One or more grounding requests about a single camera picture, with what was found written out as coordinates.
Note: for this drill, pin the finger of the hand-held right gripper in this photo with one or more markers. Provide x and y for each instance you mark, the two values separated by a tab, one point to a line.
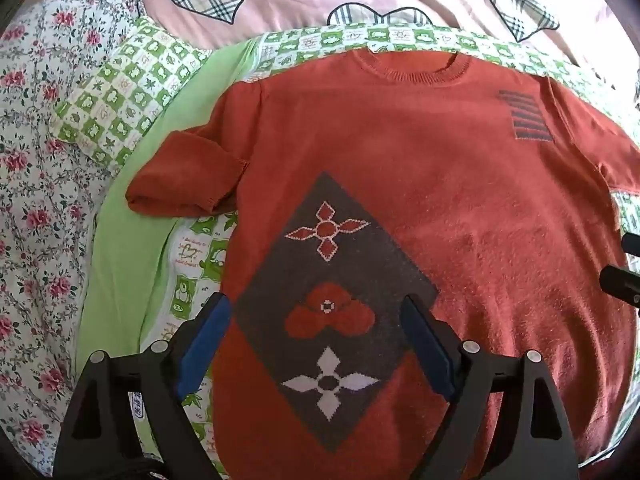
631	244
622	284

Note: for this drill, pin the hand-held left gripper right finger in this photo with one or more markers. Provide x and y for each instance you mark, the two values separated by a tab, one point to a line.
426	346

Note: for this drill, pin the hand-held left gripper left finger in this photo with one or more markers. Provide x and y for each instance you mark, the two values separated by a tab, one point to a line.
206	340

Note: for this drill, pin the orange knit sweater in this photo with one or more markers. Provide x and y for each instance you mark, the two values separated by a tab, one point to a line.
450	200

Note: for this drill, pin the green checkered quilt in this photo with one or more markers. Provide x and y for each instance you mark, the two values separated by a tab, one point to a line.
130	240

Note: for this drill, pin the floral bed sheet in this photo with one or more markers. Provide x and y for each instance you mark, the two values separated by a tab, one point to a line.
40	170

